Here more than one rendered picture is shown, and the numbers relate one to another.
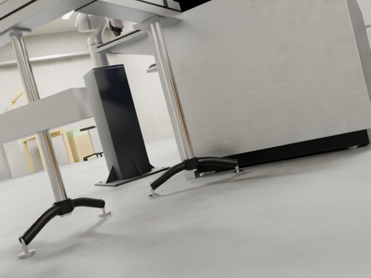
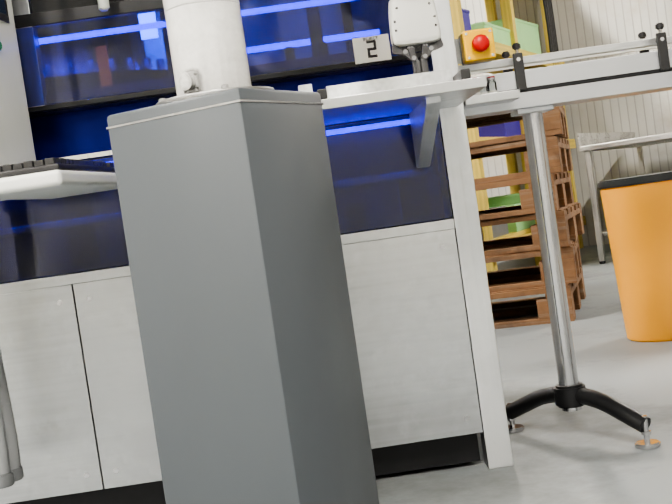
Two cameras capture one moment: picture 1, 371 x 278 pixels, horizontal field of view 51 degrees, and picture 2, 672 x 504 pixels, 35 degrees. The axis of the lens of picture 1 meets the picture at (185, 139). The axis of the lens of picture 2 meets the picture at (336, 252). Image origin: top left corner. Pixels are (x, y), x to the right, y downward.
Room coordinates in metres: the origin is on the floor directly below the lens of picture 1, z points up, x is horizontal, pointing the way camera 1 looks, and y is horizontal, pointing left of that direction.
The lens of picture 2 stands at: (3.72, 2.02, 0.67)
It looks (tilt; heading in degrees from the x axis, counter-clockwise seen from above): 2 degrees down; 240
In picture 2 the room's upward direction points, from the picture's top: 8 degrees counter-clockwise
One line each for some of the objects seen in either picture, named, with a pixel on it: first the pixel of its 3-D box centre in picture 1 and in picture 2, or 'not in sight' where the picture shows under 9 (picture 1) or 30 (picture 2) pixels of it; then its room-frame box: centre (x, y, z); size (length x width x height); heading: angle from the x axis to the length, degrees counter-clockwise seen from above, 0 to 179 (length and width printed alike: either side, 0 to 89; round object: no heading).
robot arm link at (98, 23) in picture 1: (96, 30); not in sight; (3.01, 0.45, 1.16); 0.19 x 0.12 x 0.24; 112
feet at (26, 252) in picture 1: (66, 216); not in sight; (1.58, 0.55, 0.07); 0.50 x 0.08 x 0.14; 151
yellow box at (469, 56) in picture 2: not in sight; (477, 46); (2.11, 0.06, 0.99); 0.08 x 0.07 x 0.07; 61
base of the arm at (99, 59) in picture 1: (99, 58); (207, 45); (3.00, 0.48, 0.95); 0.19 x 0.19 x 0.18
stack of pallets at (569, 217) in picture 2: not in sight; (436, 223); (0.53, -2.40, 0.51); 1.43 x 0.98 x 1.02; 134
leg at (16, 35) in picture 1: (40, 124); not in sight; (1.58, 0.55, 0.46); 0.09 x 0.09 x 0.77; 61
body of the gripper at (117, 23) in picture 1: (114, 20); (413, 18); (2.42, 0.24, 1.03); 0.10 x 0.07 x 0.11; 151
